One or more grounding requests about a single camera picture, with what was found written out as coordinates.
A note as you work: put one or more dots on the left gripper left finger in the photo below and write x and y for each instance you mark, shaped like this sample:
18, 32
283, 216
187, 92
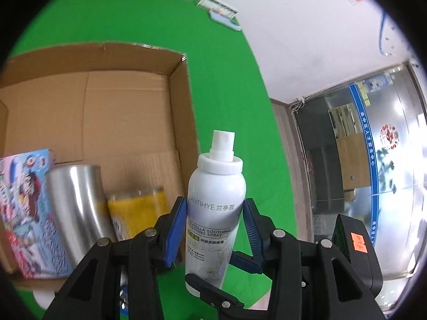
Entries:
92, 290

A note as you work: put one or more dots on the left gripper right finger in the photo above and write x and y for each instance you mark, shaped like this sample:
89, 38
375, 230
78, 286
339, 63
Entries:
308, 280

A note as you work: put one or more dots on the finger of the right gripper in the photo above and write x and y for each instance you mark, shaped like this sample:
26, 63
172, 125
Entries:
211, 294
246, 263

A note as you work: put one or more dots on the yellow black tin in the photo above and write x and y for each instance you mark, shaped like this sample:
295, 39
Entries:
132, 212

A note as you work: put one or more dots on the white spray bottle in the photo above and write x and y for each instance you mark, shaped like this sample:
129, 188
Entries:
216, 191

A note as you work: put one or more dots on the silver metal can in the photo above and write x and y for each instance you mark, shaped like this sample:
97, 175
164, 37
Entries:
79, 207

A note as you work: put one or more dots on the blue pen pack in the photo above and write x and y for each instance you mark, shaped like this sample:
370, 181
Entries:
124, 300

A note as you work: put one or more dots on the white handheld fan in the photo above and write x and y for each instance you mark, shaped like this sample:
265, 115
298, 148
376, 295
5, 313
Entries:
43, 298

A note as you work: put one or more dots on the glass door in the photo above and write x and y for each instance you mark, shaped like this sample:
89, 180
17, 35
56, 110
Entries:
364, 147

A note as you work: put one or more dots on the green table cloth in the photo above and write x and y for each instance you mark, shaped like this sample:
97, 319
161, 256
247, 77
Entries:
227, 89

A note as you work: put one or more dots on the open cardboard tray box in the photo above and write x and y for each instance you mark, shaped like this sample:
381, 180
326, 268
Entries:
124, 107

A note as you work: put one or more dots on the light blue flat case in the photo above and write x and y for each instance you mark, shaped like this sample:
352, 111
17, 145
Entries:
232, 24

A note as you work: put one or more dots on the black camera box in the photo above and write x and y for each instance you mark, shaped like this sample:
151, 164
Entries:
352, 239

